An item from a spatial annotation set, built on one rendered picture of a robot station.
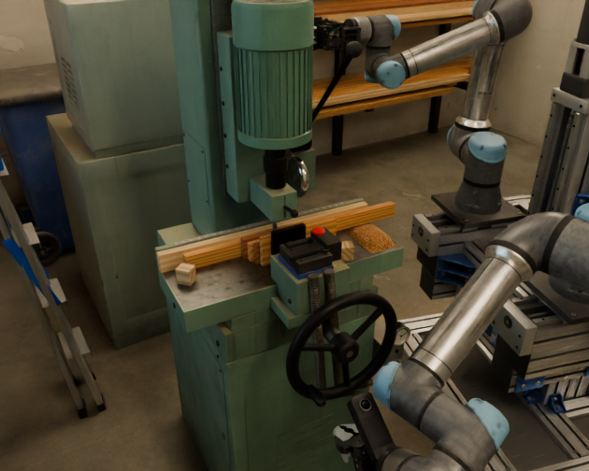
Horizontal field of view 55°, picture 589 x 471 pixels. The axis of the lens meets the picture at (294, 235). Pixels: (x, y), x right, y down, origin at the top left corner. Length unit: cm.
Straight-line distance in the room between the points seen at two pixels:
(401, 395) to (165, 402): 149
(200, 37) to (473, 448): 105
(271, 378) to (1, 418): 129
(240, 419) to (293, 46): 94
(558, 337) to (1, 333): 231
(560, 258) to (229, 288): 71
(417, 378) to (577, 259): 34
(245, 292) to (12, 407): 142
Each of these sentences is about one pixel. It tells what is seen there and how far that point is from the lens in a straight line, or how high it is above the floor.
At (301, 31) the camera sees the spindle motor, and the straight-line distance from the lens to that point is 124.
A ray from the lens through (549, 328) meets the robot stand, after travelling 157.
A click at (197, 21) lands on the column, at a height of 144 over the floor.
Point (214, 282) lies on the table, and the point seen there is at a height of 90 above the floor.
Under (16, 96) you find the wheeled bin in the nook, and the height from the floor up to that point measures 93.
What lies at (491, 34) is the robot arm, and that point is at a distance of 176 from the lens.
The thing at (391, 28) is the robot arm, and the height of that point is 136.
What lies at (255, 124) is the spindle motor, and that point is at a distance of 128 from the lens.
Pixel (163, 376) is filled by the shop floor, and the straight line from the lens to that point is 247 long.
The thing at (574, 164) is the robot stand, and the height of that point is 108.
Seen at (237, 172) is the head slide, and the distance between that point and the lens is 146.
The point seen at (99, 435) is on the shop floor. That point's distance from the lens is 231.
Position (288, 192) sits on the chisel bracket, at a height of 107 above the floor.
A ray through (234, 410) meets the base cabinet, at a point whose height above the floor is 55.
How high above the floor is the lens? 166
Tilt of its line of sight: 30 degrees down
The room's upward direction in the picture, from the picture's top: straight up
